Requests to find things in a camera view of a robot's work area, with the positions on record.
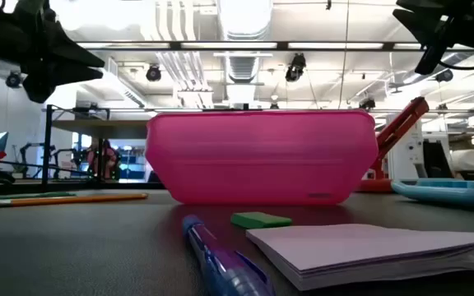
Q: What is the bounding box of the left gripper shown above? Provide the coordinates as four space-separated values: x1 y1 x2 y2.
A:
0 0 105 88

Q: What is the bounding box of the orange pencil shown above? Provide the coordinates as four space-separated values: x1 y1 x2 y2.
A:
0 192 149 209

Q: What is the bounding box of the green pencil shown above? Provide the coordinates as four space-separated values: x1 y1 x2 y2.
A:
0 192 77 207

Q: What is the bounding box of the pink translucent pencil case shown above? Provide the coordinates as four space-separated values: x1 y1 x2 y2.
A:
145 109 380 206

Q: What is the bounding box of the green eraser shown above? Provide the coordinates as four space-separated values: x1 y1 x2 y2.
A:
230 211 293 230

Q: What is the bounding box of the blue mechanical pencil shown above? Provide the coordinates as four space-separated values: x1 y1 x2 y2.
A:
181 213 277 296

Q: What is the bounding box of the black ceiling spotlight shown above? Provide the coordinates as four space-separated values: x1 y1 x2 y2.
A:
434 68 454 83
285 52 307 83
145 64 163 82
5 71 22 89

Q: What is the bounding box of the red desk lamp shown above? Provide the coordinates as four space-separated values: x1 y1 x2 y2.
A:
355 96 430 194

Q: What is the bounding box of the white machine cabinet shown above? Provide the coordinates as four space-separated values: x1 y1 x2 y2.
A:
386 113 425 181

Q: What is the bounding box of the long ceiling light bar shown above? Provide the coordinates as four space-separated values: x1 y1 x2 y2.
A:
76 39 474 52

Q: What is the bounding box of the light blue calculator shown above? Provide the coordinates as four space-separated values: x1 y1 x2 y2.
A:
391 178 474 209

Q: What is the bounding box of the white sticky note pad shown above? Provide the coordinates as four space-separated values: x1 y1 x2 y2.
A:
244 223 474 292

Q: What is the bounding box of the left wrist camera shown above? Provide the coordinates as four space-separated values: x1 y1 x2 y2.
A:
21 61 59 104

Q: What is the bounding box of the wooden shelf with black frame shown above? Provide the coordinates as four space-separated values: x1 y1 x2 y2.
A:
41 104 151 191

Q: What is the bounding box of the black metal table frame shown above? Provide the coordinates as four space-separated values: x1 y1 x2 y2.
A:
0 180 166 197

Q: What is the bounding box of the white ceiling duct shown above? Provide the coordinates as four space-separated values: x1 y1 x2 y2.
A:
216 0 275 106

